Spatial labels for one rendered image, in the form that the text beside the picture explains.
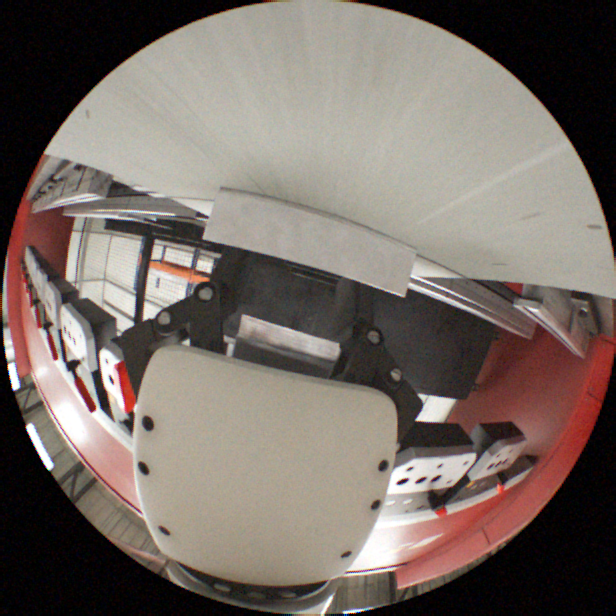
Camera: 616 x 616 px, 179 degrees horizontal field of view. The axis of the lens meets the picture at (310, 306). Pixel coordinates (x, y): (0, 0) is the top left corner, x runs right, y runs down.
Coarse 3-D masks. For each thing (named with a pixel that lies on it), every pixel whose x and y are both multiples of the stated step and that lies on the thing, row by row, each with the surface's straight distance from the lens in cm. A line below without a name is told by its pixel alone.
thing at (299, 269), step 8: (288, 264) 39; (296, 264) 38; (296, 272) 39; (304, 272) 39; (312, 272) 39; (320, 272) 38; (328, 272) 38; (320, 280) 39; (328, 280) 39; (336, 280) 39
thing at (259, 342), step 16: (256, 320) 21; (240, 336) 22; (256, 336) 22; (272, 336) 21; (288, 336) 21; (304, 336) 21; (240, 352) 22; (256, 352) 21; (272, 352) 21; (288, 352) 21; (304, 352) 21; (320, 352) 21; (336, 352) 21; (288, 368) 21; (304, 368) 21; (320, 368) 21
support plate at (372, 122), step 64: (320, 0) 2; (128, 64) 4; (192, 64) 4; (256, 64) 3; (320, 64) 3; (384, 64) 3; (448, 64) 3; (64, 128) 7; (128, 128) 6; (192, 128) 5; (256, 128) 4; (320, 128) 4; (384, 128) 4; (448, 128) 3; (512, 128) 3; (192, 192) 12; (256, 192) 9; (320, 192) 7; (384, 192) 6; (448, 192) 5; (512, 192) 4; (576, 192) 4; (448, 256) 10; (512, 256) 7; (576, 256) 6
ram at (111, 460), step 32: (32, 320) 121; (32, 352) 166; (64, 384) 73; (64, 416) 112; (96, 448) 80; (128, 480) 74; (512, 480) 76; (416, 512) 45; (480, 512) 86; (384, 544) 65
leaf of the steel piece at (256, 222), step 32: (224, 192) 9; (224, 224) 9; (256, 224) 8; (288, 224) 8; (320, 224) 8; (352, 224) 9; (288, 256) 8; (320, 256) 8; (352, 256) 9; (384, 256) 9; (384, 288) 9
